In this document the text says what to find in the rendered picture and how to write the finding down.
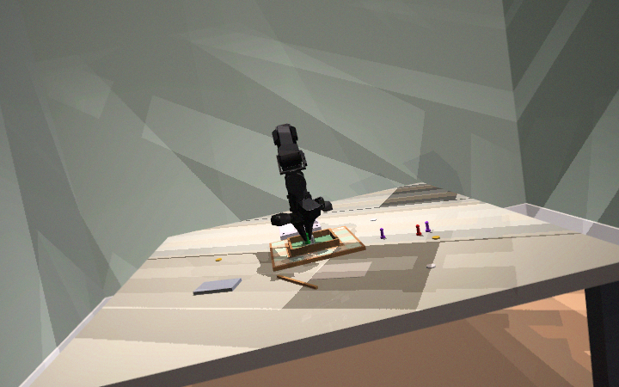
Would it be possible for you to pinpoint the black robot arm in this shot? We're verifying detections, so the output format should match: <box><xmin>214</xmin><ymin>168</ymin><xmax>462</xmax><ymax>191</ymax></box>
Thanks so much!
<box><xmin>272</xmin><ymin>123</ymin><xmax>325</xmax><ymax>220</ymax></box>

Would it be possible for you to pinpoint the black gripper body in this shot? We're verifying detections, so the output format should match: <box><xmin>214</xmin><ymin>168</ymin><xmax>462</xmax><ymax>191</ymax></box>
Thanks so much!
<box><xmin>271</xmin><ymin>188</ymin><xmax>333</xmax><ymax>226</ymax></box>

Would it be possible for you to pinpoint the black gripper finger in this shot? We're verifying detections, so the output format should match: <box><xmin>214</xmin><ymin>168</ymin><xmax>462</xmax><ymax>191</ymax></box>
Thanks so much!
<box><xmin>302</xmin><ymin>216</ymin><xmax>319</xmax><ymax>240</ymax></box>
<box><xmin>290</xmin><ymin>220</ymin><xmax>307</xmax><ymax>242</ymax></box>

